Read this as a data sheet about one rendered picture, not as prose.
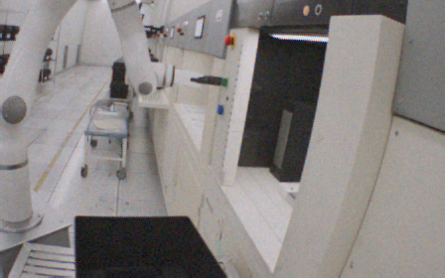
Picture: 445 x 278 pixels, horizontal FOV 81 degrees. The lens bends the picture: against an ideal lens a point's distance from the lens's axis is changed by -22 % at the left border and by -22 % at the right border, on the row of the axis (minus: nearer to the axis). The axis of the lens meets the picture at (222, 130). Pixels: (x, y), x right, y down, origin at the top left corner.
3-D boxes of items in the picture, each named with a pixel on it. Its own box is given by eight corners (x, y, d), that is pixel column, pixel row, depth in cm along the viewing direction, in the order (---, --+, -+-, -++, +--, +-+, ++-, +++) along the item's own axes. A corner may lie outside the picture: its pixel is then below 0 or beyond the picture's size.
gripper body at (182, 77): (166, 84, 116) (197, 87, 119) (169, 88, 107) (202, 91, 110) (169, 64, 114) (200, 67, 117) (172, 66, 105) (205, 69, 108)
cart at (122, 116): (88, 145, 370) (90, 106, 358) (128, 148, 386) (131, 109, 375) (79, 178, 281) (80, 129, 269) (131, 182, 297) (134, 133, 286)
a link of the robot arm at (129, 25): (133, 7, 83) (162, 94, 101) (136, -3, 96) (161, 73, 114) (104, 17, 83) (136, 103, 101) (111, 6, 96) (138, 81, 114)
